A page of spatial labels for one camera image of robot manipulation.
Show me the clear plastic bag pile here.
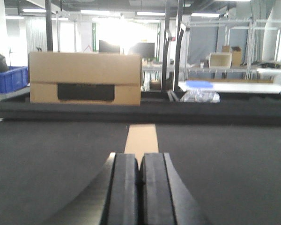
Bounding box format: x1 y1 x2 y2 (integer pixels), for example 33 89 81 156
180 89 220 103

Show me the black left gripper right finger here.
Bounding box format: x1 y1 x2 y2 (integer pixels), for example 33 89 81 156
140 153 211 225

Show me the dark raised table ledge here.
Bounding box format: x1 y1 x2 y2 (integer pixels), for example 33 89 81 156
0 98 281 127

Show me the lower cardboard box black panel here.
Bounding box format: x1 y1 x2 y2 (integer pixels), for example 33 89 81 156
28 52 141 105

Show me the light blue foam sheet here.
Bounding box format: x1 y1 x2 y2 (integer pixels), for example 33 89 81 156
185 80 213 89

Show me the blue plastic crate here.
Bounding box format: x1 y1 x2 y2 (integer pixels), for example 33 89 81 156
0 66 28 94

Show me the white work table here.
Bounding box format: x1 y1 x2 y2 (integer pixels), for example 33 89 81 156
178 81 281 94

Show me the small brown cardboard package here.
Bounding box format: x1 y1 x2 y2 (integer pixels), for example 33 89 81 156
124 124 159 168

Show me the white open storage box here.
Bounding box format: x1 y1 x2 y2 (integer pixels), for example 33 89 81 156
209 52 232 68

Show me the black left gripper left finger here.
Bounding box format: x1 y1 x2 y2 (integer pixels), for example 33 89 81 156
44 152 138 225

